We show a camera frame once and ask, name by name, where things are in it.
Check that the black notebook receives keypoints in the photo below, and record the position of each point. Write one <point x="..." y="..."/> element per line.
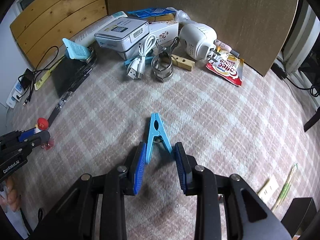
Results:
<point x="70" y="73"/>

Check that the wooden clothespin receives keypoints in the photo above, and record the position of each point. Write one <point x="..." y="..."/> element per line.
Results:
<point x="182" y="62"/>

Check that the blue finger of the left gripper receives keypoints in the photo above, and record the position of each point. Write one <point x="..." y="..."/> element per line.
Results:
<point x="29" y="133"/>

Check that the wooden board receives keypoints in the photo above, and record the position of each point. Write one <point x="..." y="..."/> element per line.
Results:
<point x="44" y="23"/>

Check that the yellow ruler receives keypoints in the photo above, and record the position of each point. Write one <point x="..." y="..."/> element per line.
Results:
<point x="46" y="75"/>

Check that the blue plastic clothespin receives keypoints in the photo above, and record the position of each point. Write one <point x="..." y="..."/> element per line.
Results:
<point x="157" y="131"/>

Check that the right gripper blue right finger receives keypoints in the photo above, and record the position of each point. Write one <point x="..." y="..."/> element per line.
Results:
<point x="185" y="164"/>

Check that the white security camera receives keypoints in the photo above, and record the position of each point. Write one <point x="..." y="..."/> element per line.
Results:
<point x="196" y="38"/>

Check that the metal clamp tool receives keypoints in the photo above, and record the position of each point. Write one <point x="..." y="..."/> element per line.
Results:
<point x="161" y="63"/>

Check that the coffee sachet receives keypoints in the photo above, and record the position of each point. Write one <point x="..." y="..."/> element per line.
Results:
<point x="228" y="66"/>

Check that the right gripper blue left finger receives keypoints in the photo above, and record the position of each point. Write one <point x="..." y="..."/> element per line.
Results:
<point x="135" y="163"/>

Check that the white power strip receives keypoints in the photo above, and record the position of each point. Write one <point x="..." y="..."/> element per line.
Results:
<point x="15" y="94"/>

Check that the white blue tube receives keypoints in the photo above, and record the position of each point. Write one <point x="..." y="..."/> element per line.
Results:
<point x="86" y="36"/>

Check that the large cardboard board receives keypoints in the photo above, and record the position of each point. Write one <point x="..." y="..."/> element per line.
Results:
<point x="256" y="29"/>

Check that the clear plastic card box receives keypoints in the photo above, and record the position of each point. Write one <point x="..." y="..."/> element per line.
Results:
<point x="122" y="34"/>

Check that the light blue small case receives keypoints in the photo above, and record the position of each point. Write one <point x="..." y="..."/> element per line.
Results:
<point x="75" y="51"/>

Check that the checkered tablecloth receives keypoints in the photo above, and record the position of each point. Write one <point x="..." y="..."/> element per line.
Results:
<point x="255" y="130"/>

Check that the blue foil packet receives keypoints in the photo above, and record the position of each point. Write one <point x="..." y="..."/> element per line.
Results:
<point x="151" y="12"/>

